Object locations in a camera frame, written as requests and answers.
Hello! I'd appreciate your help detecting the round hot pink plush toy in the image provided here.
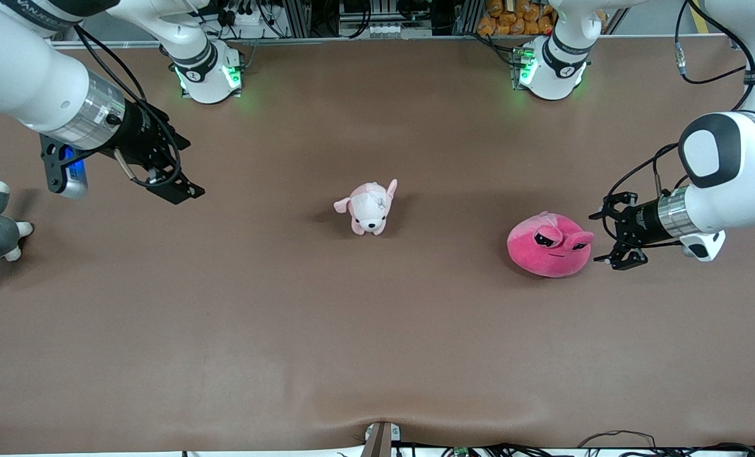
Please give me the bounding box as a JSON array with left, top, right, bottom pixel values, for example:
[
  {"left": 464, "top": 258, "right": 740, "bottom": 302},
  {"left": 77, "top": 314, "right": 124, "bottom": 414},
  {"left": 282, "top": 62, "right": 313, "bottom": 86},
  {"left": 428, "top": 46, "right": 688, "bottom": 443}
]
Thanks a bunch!
[{"left": 506, "top": 211, "right": 596, "bottom": 279}]

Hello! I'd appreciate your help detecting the white power strip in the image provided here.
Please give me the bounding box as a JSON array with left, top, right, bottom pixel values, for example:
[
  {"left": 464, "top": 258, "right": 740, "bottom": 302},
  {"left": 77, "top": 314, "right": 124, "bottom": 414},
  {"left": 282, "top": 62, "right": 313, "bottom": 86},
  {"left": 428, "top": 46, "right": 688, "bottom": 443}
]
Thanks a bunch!
[{"left": 214, "top": 2, "right": 272, "bottom": 27}]

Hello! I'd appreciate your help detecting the pale pink plush dog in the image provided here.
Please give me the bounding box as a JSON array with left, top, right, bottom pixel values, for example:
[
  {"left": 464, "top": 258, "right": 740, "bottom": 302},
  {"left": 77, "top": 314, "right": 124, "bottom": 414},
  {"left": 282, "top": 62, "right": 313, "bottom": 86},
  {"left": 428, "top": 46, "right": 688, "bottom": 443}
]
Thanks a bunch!
[{"left": 333, "top": 178, "right": 398, "bottom": 237}]

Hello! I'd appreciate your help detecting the orange plush toys pile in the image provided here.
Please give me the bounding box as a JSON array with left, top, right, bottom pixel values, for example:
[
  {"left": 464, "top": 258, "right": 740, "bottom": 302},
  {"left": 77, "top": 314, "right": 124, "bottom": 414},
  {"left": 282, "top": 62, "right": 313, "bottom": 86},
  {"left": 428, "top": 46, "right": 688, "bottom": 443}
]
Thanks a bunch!
[{"left": 476, "top": 0, "right": 557, "bottom": 36}]

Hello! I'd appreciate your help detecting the black electronics box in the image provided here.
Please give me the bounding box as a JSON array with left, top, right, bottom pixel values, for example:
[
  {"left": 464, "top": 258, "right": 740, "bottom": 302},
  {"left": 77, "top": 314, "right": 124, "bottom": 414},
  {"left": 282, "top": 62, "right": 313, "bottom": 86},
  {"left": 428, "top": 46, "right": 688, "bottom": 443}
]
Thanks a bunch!
[{"left": 336, "top": 0, "right": 454, "bottom": 23}]

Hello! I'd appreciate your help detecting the white terminal block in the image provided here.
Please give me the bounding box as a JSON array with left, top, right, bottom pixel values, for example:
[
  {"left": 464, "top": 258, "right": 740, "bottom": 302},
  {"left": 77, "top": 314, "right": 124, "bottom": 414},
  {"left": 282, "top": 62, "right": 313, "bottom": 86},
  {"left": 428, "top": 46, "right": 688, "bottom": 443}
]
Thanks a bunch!
[{"left": 366, "top": 22, "right": 417, "bottom": 39}]

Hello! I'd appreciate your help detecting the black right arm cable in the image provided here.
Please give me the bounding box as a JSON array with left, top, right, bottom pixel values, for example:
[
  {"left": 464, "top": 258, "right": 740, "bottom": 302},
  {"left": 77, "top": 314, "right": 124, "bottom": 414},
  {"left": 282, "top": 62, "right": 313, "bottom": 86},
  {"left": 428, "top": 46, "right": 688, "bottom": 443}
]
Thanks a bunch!
[{"left": 73, "top": 24, "right": 183, "bottom": 189}]

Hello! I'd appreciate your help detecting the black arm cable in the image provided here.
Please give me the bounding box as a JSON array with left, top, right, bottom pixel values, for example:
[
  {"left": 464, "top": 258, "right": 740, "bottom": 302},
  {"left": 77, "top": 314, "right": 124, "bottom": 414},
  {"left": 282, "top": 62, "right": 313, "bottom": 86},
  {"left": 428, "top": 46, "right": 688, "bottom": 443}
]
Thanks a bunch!
[
  {"left": 73, "top": 24, "right": 183, "bottom": 189},
  {"left": 605, "top": 0, "right": 755, "bottom": 249}
]

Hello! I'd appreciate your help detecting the aluminium frame post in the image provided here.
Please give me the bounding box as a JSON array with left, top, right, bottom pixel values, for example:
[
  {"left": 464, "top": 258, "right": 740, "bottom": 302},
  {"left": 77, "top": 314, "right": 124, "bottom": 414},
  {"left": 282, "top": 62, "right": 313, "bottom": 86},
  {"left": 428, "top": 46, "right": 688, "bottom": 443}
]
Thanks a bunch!
[
  {"left": 282, "top": 0, "right": 312, "bottom": 39},
  {"left": 454, "top": 0, "right": 481, "bottom": 36}
]

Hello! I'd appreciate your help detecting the thin black looped cable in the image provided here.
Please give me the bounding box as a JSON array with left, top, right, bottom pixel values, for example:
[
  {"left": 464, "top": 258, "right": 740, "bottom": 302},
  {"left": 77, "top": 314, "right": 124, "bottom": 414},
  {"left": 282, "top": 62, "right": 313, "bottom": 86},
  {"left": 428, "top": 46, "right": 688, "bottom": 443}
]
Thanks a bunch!
[{"left": 577, "top": 430, "right": 659, "bottom": 449}]

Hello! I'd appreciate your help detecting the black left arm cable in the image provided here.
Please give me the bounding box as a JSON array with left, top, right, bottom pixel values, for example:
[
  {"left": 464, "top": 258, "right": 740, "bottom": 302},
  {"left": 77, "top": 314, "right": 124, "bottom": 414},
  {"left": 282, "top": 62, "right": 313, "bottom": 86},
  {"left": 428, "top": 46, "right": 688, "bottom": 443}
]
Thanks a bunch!
[{"left": 605, "top": 0, "right": 755, "bottom": 249}]

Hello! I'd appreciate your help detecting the aluminium table edge rail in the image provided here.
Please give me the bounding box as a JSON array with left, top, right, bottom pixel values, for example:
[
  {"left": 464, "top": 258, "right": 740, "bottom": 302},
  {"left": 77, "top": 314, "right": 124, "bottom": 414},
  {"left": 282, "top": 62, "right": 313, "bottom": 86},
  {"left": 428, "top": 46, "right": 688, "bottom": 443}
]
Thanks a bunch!
[{"left": 51, "top": 34, "right": 733, "bottom": 50}]

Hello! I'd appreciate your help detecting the metal table edge bracket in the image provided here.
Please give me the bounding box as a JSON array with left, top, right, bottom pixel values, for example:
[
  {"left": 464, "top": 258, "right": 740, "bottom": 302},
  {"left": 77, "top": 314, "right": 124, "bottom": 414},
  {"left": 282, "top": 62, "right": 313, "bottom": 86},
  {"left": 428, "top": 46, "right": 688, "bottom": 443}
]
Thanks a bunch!
[{"left": 360, "top": 421, "right": 402, "bottom": 457}]

